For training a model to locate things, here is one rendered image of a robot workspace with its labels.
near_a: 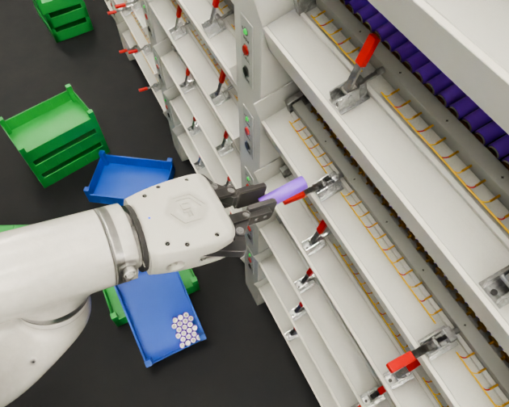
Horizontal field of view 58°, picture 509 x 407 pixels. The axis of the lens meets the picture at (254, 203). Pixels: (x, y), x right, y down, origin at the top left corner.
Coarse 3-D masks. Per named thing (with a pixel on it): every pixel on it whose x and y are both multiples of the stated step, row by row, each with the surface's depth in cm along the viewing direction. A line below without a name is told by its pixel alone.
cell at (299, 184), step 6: (294, 180) 58; (300, 180) 57; (282, 186) 58; (288, 186) 57; (294, 186) 57; (300, 186) 57; (306, 186) 57; (270, 192) 57; (276, 192) 57; (282, 192) 57; (288, 192) 57; (294, 192) 57; (264, 198) 57; (270, 198) 57; (276, 198) 57; (282, 198) 57; (288, 198) 58; (276, 204) 58
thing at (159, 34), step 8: (144, 0) 133; (152, 16) 133; (152, 24) 136; (160, 24) 137; (160, 32) 139; (152, 40) 146; (160, 40) 141; (152, 48) 152; (160, 64) 149; (168, 72) 152; (160, 80) 162; (168, 80) 154; (168, 88) 157; (168, 104) 166; (168, 120) 182; (176, 120) 171; (176, 136) 179; (176, 144) 187; (184, 152) 187; (184, 160) 191
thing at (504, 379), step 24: (312, 120) 74; (336, 168) 71; (360, 192) 67; (360, 216) 67; (384, 216) 64; (408, 240) 62; (408, 264) 62; (432, 288) 59; (456, 312) 57; (480, 336) 55; (480, 360) 55; (480, 384) 54; (504, 384) 52
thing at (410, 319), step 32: (288, 96) 78; (288, 128) 78; (288, 160) 75; (320, 160) 73; (352, 224) 68; (352, 256) 66; (384, 256) 64; (384, 288) 63; (416, 288) 62; (448, 288) 61; (416, 320) 60; (448, 352) 57; (448, 384) 56
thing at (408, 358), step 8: (424, 344) 56; (432, 344) 56; (408, 352) 55; (416, 352) 56; (424, 352) 56; (392, 360) 55; (400, 360) 55; (408, 360) 55; (392, 368) 54; (400, 368) 54
